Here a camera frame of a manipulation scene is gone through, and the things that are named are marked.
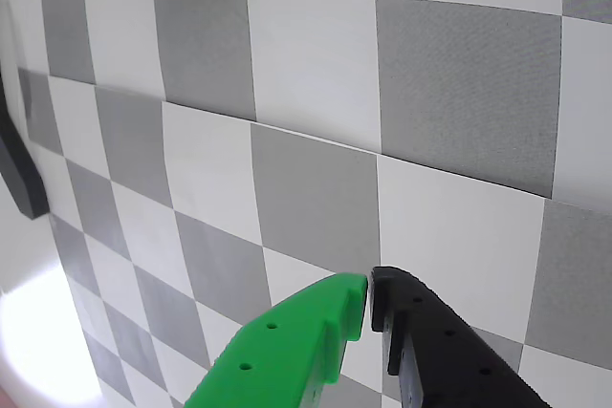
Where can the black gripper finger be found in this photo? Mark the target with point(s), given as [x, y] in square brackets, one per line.
[444, 355]

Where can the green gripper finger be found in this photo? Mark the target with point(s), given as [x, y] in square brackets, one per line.
[287, 346]

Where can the grey white checkerboard mat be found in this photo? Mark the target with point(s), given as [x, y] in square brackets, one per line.
[311, 188]

